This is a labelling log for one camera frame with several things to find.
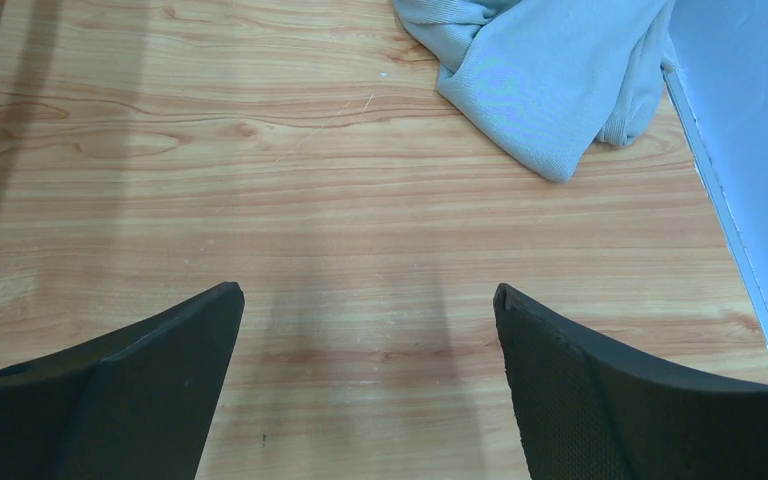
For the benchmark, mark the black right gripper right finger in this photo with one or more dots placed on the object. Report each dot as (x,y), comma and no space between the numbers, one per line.
(590,407)

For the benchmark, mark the grey crumpled cloth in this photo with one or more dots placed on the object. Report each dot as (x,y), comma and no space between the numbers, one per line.
(545,79)

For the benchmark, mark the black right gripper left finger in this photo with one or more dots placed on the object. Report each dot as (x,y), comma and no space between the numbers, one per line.
(135,403)

